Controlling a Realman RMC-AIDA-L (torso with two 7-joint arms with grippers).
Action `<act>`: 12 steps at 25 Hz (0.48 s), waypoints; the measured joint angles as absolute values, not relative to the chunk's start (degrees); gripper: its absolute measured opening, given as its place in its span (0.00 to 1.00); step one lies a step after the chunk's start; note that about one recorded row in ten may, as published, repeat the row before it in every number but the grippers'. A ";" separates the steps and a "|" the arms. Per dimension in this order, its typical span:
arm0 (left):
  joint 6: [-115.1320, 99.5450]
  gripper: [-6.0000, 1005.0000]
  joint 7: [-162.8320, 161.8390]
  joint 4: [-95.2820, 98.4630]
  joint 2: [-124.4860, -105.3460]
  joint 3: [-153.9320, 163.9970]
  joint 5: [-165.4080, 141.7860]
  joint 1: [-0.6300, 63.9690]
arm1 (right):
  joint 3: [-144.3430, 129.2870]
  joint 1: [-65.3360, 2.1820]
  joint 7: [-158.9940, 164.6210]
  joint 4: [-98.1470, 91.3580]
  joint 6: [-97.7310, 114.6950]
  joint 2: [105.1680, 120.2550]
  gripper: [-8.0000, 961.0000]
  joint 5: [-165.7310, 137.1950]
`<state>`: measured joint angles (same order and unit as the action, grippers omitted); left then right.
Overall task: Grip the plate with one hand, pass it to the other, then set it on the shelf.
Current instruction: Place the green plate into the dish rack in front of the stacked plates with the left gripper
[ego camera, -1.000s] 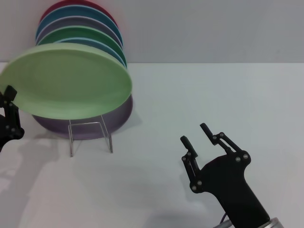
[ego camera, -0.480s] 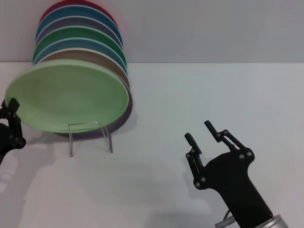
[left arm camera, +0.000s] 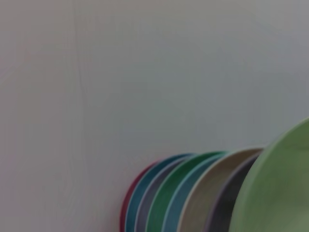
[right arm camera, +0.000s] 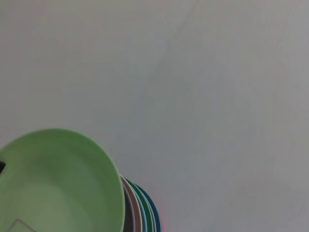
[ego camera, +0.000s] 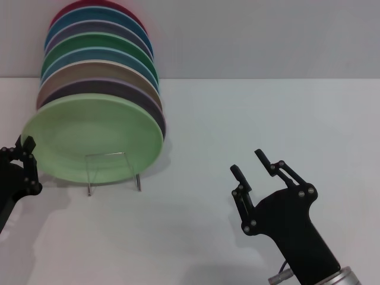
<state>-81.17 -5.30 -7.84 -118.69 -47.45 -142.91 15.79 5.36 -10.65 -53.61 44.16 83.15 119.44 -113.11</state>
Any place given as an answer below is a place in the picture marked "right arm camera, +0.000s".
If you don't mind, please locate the light green plate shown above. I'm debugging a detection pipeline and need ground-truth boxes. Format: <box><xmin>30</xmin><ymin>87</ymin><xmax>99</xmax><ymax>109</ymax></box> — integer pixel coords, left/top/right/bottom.
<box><xmin>0</xmin><ymin>128</ymin><xmax>126</xmax><ymax>232</ymax></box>

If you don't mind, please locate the lilac purple plate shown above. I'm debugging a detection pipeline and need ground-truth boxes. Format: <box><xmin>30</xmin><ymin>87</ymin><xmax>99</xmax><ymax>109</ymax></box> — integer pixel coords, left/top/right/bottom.
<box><xmin>123</xmin><ymin>180</ymin><xmax>135</xmax><ymax>232</ymax></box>

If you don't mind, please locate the tan beige plate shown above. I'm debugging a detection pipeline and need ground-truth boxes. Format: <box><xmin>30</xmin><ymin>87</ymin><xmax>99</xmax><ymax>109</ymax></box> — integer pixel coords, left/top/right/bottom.
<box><xmin>120</xmin><ymin>175</ymin><xmax>142</xmax><ymax>232</ymax></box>

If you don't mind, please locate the light blue plate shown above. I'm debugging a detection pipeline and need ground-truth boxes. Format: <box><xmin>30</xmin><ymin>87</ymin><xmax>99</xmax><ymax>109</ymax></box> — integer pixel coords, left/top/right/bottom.
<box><xmin>126</xmin><ymin>180</ymin><xmax>147</xmax><ymax>232</ymax></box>

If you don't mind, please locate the dark green plate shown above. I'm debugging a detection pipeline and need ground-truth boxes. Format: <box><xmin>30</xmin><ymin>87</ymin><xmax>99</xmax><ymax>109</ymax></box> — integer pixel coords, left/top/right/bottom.
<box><xmin>129</xmin><ymin>180</ymin><xmax>155</xmax><ymax>232</ymax></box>

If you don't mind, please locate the teal blue plate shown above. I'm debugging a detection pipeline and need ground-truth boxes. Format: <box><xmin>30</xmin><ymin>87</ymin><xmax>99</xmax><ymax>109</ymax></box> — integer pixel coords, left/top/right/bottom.
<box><xmin>134</xmin><ymin>183</ymin><xmax>162</xmax><ymax>232</ymax></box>

